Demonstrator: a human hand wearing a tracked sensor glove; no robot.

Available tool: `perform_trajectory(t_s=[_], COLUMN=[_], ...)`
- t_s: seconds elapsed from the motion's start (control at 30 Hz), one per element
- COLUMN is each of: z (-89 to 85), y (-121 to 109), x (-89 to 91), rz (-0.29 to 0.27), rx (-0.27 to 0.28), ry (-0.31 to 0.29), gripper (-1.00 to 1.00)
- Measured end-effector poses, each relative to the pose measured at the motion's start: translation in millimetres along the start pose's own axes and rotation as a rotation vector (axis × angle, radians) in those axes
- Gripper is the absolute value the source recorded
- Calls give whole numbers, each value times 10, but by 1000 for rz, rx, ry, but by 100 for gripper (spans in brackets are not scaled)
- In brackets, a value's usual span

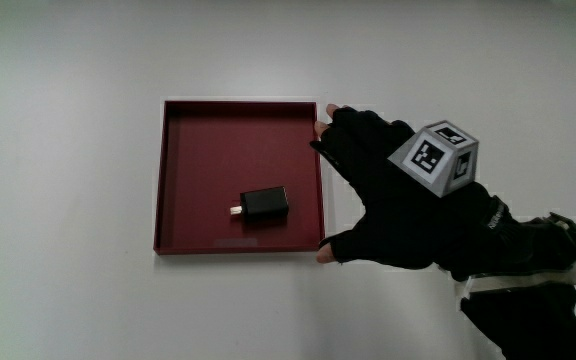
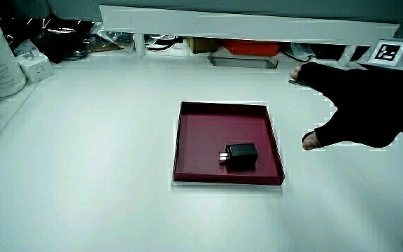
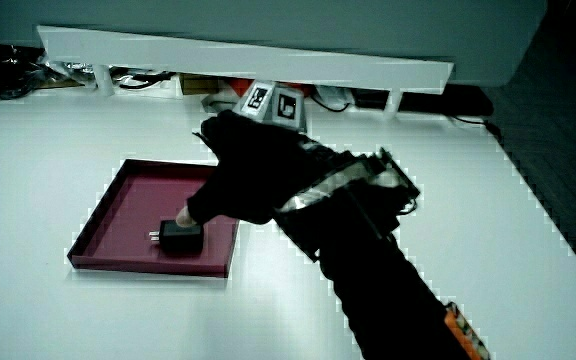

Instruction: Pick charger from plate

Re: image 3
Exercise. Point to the white desk shelf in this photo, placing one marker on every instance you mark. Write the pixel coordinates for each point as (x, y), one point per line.
(248, 60)

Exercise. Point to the person's right hand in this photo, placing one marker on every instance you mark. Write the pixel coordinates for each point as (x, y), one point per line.
(253, 170)

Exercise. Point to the person's right forearm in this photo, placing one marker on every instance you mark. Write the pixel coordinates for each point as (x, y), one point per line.
(393, 300)

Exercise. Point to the dark red square plate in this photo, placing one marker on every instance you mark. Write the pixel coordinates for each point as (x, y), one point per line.
(133, 215)

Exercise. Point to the black charger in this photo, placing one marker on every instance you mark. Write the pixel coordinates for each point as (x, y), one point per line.
(182, 237)

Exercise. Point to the brown cardboard box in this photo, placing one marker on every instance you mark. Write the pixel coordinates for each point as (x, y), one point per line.
(197, 83)

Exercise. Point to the orange object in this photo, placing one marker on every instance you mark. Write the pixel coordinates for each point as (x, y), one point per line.
(238, 86)

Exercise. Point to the silver foil wrap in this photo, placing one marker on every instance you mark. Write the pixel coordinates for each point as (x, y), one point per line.
(70, 70)

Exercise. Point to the white plastic bag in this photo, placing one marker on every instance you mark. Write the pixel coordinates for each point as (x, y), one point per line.
(335, 95)

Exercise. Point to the orange striped band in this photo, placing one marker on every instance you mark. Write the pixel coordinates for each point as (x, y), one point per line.
(463, 332)

